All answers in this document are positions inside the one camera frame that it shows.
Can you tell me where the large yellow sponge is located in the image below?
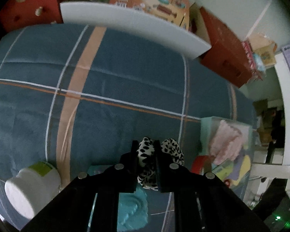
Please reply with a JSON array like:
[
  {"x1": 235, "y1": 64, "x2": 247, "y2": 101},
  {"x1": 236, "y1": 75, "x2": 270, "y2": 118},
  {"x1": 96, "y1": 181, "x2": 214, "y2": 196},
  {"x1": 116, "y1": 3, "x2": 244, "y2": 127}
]
[{"x1": 237, "y1": 155, "x2": 252, "y2": 182}]

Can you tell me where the small green sponge pack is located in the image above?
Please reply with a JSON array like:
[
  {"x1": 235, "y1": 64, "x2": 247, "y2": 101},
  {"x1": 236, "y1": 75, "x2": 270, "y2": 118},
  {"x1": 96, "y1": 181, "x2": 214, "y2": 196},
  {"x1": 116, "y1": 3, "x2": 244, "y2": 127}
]
[{"x1": 211, "y1": 160, "x2": 234, "y2": 180}]

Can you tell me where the white bed rail panel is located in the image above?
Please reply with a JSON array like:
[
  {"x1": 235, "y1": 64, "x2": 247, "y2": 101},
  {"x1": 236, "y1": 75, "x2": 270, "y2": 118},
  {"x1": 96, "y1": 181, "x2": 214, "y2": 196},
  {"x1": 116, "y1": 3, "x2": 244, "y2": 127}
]
[{"x1": 60, "y1": 2, "x2": 212, "y2": 60}]

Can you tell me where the tan cardboard carry box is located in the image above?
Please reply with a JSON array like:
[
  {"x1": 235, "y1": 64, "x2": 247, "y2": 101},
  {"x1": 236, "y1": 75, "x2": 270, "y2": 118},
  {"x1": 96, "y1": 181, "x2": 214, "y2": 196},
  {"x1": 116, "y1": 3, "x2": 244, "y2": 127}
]
[{"x1": 248, "y1": 33, "x2": 278, "y2": 66}]

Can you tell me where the leopard print scrunchie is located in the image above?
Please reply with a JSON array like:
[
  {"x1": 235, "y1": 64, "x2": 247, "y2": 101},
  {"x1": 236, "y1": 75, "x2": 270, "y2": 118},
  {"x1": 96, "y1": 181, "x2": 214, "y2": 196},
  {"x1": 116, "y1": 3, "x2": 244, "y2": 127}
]
[{"x1": 136, "y1": 136, "x2": 185, "y2": 190}]

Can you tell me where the white cup with green band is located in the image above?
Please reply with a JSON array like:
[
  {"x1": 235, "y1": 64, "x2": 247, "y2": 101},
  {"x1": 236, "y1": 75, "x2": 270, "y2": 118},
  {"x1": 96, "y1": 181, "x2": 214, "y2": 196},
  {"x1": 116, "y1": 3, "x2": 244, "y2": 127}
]
[{"x1": 4, "y1": 161, "x2": 61, "y2": 219}]

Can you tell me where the red felt handbag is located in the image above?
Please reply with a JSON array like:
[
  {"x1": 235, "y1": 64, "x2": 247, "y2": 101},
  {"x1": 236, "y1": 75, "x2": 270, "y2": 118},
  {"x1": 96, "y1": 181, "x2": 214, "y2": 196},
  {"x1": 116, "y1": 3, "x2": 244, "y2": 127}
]
[{"x1": 0, "y1": 0, "x2": 63, "y2": 33}]

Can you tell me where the shallow teal cardboard box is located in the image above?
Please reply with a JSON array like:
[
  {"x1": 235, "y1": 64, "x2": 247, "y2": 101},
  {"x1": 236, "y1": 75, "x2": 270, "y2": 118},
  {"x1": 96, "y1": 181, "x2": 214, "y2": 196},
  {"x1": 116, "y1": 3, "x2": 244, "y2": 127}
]
[{"x1": 199, "y1": 116, "x2": 255, "y2": 199}]

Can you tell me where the blue checked blanket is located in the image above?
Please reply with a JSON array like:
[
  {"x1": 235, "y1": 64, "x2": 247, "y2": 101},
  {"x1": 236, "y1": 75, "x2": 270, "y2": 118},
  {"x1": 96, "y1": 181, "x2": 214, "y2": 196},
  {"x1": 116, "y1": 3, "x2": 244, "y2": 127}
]
[{"x1": 0, "y1": 24, "x2": 259, "y2": 232}]

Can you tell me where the red cardboard box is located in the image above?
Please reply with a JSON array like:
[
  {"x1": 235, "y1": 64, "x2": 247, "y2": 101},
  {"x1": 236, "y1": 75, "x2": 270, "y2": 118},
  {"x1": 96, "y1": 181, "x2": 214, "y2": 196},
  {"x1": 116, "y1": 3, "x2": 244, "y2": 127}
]
[{"x1": 199, "y1": 7, "x2": 253, "y2": 89}]

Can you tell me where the pink fluffy cloth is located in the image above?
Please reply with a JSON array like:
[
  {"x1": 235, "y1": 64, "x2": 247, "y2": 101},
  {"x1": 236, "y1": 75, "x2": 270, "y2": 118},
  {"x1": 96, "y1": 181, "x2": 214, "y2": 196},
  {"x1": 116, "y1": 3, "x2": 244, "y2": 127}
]
[{"x1": 209, "y1": 120, "x2": 243, "y2": 165}]

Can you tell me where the colourful toy box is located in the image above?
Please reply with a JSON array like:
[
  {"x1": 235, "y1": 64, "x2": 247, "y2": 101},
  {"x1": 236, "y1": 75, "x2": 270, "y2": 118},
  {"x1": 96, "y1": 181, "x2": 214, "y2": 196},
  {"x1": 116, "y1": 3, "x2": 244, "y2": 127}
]
[{"x1": 109, "y1": 0, "x2": 191, "y2": 31}]

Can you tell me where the teal plastic bag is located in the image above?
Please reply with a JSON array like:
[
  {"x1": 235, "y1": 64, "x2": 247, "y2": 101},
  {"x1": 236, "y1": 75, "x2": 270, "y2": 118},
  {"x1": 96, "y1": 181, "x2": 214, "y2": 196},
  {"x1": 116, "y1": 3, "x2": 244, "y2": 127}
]
[{"x1": 87, "y1": 165, "x2": 149, "y2": 231}]

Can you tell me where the red patterned gift box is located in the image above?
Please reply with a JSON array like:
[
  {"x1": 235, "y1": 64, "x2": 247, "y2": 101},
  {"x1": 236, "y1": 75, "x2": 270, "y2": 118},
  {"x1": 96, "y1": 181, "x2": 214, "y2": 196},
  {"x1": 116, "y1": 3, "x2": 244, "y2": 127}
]
[{"x1": 242, "y1": 40, "x2": 264, "y2": 83}]

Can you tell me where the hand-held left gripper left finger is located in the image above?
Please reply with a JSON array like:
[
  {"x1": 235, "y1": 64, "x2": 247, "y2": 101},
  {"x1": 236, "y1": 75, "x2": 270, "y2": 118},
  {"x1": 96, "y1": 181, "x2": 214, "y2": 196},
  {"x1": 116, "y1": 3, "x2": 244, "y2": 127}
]
[{"x1": 20, "y1": 140, "x2": 139, "y2": 232}]

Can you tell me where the red ring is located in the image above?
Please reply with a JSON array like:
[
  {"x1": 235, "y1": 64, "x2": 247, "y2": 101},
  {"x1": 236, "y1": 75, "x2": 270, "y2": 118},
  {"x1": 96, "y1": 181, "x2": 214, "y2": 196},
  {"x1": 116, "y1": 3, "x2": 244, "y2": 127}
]
[{"x1": 191, "y1": 155, "x2": 214, "y2": 174}]

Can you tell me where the purple cloth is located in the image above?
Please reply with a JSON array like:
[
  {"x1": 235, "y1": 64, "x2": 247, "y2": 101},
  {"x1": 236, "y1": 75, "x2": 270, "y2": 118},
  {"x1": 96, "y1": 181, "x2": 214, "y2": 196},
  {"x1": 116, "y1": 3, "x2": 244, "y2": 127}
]
[{"x1": 231, "y1": 167, "x2": 244, "y2": 184}]

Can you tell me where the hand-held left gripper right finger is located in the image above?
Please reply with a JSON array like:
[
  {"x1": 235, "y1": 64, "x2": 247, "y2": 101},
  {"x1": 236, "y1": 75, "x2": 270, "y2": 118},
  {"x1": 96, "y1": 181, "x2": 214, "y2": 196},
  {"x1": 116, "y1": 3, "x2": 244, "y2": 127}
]
[{"x1": 153, "y1": 140, "x2": 272, "y2": 232}]

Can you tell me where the brown cardboard box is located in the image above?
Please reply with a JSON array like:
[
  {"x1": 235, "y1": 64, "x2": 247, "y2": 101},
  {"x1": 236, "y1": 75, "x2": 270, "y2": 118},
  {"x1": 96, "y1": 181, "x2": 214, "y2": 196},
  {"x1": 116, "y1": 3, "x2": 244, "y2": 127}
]
[{"x1": 252, "y1": 99, "x2": 271, "y2": 145}]

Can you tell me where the white bed frame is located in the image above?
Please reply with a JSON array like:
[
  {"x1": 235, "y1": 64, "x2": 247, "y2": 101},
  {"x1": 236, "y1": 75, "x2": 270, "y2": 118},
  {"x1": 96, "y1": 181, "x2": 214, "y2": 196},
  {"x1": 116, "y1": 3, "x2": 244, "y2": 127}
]
[{"x1": 251, "y1": 53, "x2": 290, "y2": 179}]

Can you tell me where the blue wet wipe pack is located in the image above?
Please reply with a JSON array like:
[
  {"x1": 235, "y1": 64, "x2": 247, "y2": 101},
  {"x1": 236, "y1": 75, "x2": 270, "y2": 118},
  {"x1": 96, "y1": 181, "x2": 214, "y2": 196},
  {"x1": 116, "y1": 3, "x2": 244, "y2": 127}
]
[{"x1": 252, "y1": 53, "x2": 265, "y2": 72}]

